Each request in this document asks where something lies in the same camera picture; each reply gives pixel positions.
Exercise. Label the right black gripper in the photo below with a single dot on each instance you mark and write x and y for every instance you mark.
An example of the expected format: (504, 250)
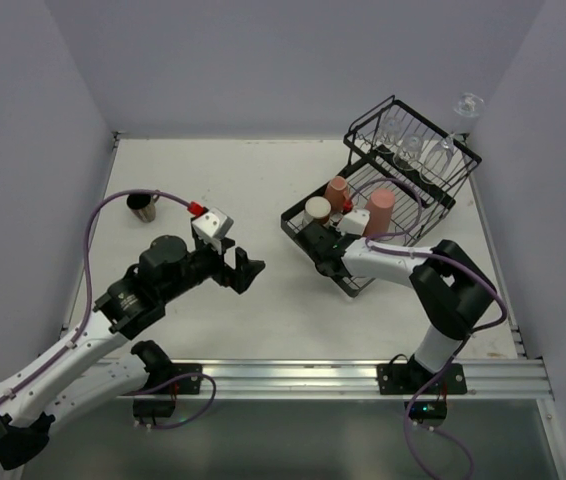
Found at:
(314, 240)

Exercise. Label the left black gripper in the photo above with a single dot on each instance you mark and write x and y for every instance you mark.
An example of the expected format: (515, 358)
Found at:
(229, 270)

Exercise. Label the white brown ceramic cup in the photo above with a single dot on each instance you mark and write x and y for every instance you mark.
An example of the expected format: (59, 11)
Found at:
(317, 209)

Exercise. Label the pink tall tumbler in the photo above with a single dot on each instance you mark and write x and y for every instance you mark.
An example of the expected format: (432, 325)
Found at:
(380, 206)

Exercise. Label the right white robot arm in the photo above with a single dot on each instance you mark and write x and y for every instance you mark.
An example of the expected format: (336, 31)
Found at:
(453, 292)

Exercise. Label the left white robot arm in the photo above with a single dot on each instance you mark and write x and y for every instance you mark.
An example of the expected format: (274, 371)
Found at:
(165, 271)

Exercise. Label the salmon pink mug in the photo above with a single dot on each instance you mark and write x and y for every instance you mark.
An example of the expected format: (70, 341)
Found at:
(338, 195)

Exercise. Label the middle clear wine glass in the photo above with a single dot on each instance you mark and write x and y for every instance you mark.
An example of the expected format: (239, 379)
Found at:
(407, 157)

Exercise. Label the clear wine glass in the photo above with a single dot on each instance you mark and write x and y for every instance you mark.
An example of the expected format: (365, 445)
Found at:
(438, 160)
(389, 133)
(407, 157)

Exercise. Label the left clear wine glass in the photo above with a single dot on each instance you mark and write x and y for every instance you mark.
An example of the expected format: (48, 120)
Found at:
(389, 133)

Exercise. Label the right clear wine glass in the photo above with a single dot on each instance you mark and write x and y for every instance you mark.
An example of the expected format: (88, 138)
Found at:
(438, 160)

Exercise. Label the left black controller box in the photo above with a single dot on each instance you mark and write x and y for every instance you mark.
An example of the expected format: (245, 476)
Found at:
(152, 409)

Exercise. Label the black controller box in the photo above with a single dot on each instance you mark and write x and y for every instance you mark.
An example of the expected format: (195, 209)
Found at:
(152, 409)
(427, 411)

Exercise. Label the right black controller box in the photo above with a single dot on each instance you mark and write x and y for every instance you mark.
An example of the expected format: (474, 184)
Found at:
(427, 411)

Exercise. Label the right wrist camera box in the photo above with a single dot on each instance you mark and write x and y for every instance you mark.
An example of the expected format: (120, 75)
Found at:
(355, 222)

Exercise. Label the black wire dish rack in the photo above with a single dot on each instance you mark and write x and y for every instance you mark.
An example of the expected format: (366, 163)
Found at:
(419, 206)

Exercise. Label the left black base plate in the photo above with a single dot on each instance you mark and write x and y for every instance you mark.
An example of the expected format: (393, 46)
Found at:
(173, 379)

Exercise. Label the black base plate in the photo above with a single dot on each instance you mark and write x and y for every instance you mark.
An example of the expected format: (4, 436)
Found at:
(173, 379)
(403, 379)

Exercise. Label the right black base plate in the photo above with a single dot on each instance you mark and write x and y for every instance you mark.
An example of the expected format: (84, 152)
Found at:
(403, 379)

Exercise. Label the tall glass by wall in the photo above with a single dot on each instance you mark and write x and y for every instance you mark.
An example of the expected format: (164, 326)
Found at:
(468, 109)

